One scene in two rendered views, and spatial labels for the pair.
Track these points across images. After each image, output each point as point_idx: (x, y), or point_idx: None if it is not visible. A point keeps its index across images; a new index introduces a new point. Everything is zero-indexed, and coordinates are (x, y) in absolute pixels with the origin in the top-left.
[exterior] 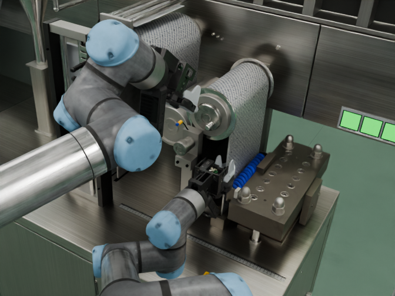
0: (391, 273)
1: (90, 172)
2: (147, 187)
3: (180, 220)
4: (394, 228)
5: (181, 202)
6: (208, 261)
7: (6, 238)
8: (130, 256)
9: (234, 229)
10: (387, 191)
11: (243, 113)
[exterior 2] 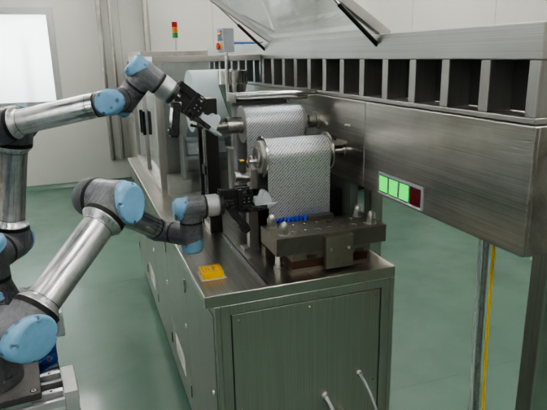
0: None
1: (83, 109)
2: None
3: (189, 202)
4: None
5: (199, 196)
6: (232, 265)
7: (169, 255)
8: (154, 216)
9: (273, 259)
10: None
11: (285, 159)
